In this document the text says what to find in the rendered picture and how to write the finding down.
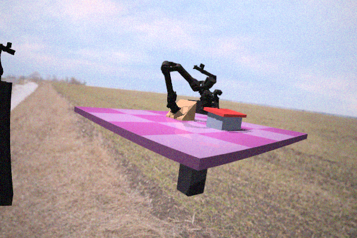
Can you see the red lid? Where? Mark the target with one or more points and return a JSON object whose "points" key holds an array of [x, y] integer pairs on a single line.
{"points": [[225, 112]]}

